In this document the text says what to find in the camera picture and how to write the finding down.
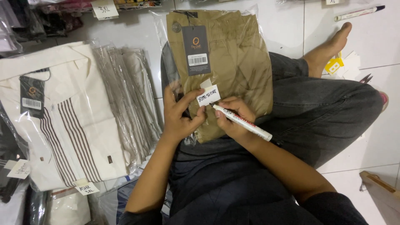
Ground white handwritten paper label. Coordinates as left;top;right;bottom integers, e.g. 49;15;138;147
196;84;221;107

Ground wooden board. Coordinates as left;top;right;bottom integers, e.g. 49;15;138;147
359;171;400;225

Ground person's left hand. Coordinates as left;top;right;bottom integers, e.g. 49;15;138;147
163;85;207;139

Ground rack of dark bagged clothes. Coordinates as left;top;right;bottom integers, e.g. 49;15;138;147
0;0;84;58

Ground white slanted paper label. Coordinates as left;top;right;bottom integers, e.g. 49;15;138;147
7;159;31;180

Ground white size paper label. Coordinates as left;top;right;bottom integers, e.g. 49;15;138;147
91;0;120;21

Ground khaki trousers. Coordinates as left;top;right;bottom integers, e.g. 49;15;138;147
150;6;274;147

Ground white shirt paper label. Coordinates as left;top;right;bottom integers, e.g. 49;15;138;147
74;181;100;196

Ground stack of bagged beige garments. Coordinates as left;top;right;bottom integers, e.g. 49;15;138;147
92;44;164;169

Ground white striped shirt in plastic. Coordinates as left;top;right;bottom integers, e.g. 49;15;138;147
0;40;135;192

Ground white permanent marker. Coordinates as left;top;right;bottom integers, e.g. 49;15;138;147
209;102;273;142

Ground cream bagged garment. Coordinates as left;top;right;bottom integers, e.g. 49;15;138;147
47;187;94;225

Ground white capped marker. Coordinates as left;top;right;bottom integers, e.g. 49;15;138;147
334;5;386;22

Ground dark shirt hang tag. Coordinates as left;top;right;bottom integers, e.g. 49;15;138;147
19;75;45;119

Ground blue bagged garment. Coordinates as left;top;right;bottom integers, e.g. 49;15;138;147
100;175;174;225

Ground person's right hand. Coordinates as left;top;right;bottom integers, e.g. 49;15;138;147
214;96;257;140

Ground pile of white paper slips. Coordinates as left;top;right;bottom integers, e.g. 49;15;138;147
336;51;362;81

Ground dark bagged garment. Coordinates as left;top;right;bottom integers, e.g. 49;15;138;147
0;103;32;204

